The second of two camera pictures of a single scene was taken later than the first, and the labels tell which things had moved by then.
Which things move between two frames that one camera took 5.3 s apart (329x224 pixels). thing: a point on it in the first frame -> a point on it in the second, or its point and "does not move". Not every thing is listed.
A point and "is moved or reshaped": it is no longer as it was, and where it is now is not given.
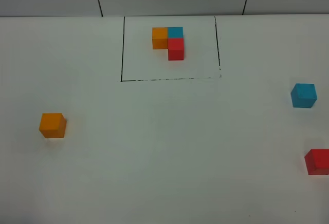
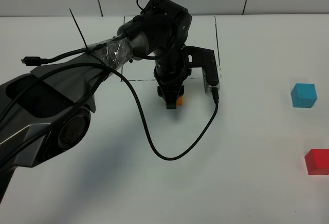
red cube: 317,162 does not move
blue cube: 303,95 does not move
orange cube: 53,125 is moved or reshaped
